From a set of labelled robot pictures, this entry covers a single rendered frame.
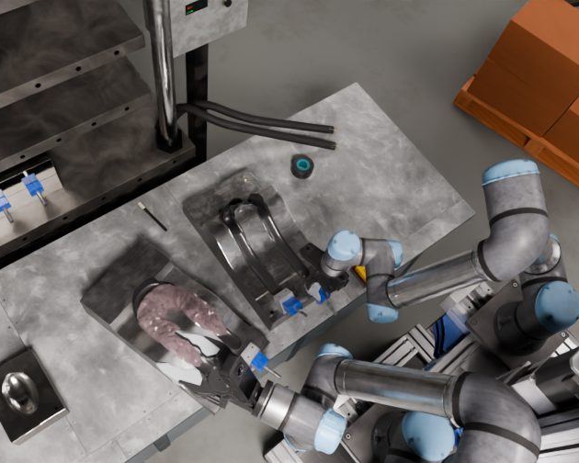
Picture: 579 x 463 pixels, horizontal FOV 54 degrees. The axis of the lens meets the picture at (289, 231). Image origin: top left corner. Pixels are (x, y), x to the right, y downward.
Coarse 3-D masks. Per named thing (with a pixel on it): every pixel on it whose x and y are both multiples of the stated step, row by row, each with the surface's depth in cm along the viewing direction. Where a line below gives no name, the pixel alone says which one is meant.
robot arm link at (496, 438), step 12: (468, 432) 90; (480, 432) 88; (492, 432) 87; (504, 432) 87; (468, 444) 88; (480, 444) 87; (492, 444) 86; (504, 444) 86; (516, 444) 86; (528, 444) 86; (396, 456) 126; (456, 456) 90; (468, 456) 87; (480, 456) 86; (492, 456) 85; (504, 456) 85; (516, 456) 85; (528, 456) 86
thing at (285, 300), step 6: (276, 294) 173; (282, 294) 172; (288, 294) 171; (276, 300) 172; (282, 300) 170; (288, 300) 170; (294, 300) 170; (282, 306) 171; (288, 306) 168; (294, 306) 168; (300, 306) 169; (282, 312) 173; (288, 312) 170; (294, 312) 169; (300, 312) 166
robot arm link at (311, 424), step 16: (304, 400) 106; (288, 416) 104; (304, 416) 104; (320, 416) 104; (336, 416) 106; (288, 432) 105; (304, 432) 103; (320, 432) 103; (336, 432) 103; (320, 448) 104
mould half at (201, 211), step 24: (216, 192) 191; (240, 192) 192; (264, 192) 185; (192, 216) 186; (216, 216) 187; (240, 216) 180; (288, 216) 186; (216, 240) 176; (264, 240) 182; (288, 240) 184; (240, 264) 178; (264, 264) 180; (288, 264) 181; (240, 288) 182; (264, 288) 176; (288, 288) 176; (264, 312) 173
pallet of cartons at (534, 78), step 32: (544, 0) 290; (512, 32) 284; (544, 32) 279; (576, 32) 283; (512, 64) 296; (544, 64) 285; (576, 64) 273; (480, 96) 322; (512, 96) 310; (544, 96) 298; (576, 96) 285; (512, 128) 332; (544, 128) 312; (576, 128) 300; (544, 160) 325; (576, 160) 313
